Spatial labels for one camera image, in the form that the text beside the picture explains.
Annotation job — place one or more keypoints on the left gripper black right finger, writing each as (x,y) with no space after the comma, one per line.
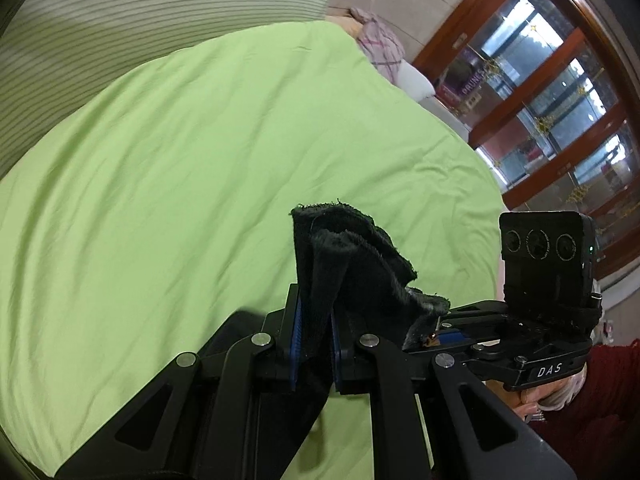
(350,355)

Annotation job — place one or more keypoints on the green bed sheet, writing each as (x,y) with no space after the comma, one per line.
(134,228)

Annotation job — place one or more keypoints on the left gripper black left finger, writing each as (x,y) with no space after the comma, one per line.
(285,328)

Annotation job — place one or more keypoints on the striped white headboard cushion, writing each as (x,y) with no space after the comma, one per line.
(56,55)

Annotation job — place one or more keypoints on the person's right hand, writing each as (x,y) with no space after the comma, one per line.
(530,403)

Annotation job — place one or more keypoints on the black fleece pants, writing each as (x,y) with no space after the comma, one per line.
(344,261)

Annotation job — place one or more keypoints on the red wooden glass cabinet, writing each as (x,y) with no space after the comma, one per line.
(548,94)

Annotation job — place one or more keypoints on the plaid pink cloth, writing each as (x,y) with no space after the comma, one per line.
(379,44)

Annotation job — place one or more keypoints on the red sweater sleeve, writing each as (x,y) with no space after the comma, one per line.
(597,433)

